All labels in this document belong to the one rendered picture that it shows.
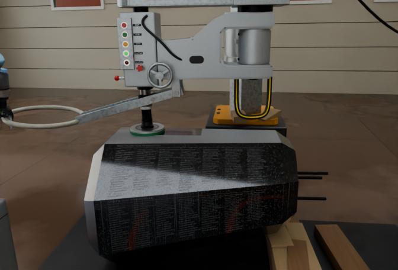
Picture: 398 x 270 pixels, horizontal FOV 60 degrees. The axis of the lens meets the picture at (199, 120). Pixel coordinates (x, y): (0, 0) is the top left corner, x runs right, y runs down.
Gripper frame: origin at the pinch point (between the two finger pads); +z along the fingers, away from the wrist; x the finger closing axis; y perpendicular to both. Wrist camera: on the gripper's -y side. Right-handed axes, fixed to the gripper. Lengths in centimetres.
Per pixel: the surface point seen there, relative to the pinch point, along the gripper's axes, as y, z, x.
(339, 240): 110, 61, 185
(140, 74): 42, -38, 71
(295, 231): 101, 52, 153
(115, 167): 58, 10, 51
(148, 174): 71, 11, 66
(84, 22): -638, -46, 179
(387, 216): 100, 67, 255
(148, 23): 44, -67, 75
